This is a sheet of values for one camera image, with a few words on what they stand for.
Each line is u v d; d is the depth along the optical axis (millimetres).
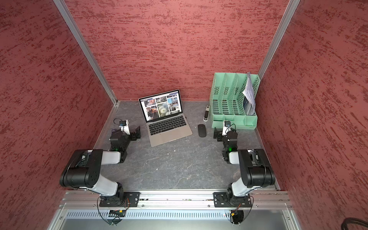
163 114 1074
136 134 856
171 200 762
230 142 707
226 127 790
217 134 850
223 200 741
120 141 708
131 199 744
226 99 1228
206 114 1067
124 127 797
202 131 1016
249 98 947
